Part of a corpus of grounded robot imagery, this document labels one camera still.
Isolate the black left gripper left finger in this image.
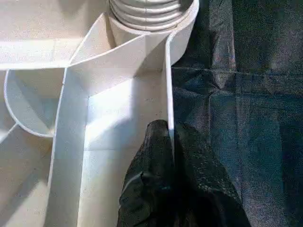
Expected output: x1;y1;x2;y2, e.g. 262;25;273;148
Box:
116;119;177;227

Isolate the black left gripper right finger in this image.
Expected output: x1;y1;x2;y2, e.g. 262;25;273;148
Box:
173;122;252;227

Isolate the white plastic table top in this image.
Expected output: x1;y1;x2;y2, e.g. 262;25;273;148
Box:
0;0;200;227

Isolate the white plastic table leg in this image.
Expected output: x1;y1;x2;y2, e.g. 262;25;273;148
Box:
109;0;195;32

